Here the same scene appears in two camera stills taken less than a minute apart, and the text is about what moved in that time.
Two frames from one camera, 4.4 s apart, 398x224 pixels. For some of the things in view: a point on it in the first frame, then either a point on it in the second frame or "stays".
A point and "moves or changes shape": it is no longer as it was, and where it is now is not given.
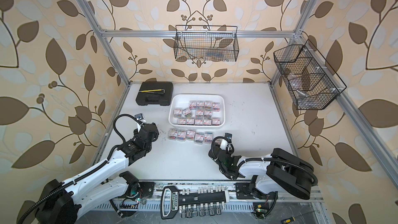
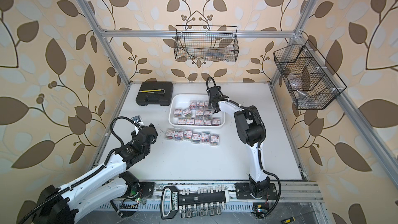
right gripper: [228, 154] to [211, 103]
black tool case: [155, 93] stays
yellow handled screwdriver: [287, 220] stays
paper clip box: [172, 135] moves or changes shape
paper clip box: [199, 138] moves or changes shape
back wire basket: [213, 43] stays
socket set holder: [206, 200] stays
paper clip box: [190, 134] moves or changes shape
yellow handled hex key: [160, 91] stays
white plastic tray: [197, 110] stays
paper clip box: [181, 135] moves or changes shape
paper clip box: [208, 137] moves or changes shape
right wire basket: [311, 82] stays
